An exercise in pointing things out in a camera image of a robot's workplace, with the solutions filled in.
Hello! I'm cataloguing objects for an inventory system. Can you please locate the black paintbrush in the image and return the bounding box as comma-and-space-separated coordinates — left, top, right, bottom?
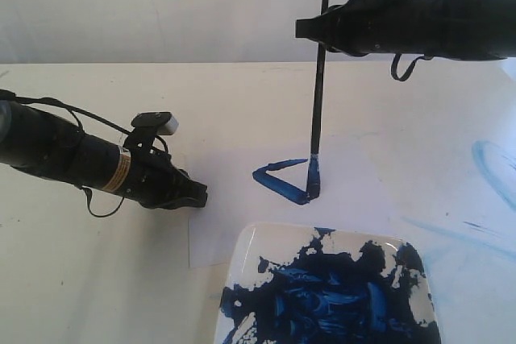
305, 0, 332, 202

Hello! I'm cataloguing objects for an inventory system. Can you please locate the white paper sheet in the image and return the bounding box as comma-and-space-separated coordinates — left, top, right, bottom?
188, 136, 395, 267

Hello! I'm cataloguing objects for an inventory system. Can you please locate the white plate with blue paint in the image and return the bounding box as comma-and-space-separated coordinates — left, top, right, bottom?
214, 223, 441, 343

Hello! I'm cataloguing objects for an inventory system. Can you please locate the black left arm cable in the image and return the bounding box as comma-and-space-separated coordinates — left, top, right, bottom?
0, 88, 174, 218

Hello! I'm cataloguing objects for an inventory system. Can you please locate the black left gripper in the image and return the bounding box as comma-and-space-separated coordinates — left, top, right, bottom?
76, 135, 208, 210

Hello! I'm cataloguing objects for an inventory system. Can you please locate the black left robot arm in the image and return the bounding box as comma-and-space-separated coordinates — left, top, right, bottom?
1, 90, 208, 210

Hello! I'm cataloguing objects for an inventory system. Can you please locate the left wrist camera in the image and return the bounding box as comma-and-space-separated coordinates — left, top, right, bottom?
131, 111, 179, 136

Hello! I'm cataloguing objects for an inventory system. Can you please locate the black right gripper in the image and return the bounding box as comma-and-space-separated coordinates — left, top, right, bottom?
295, 0, 515, 60

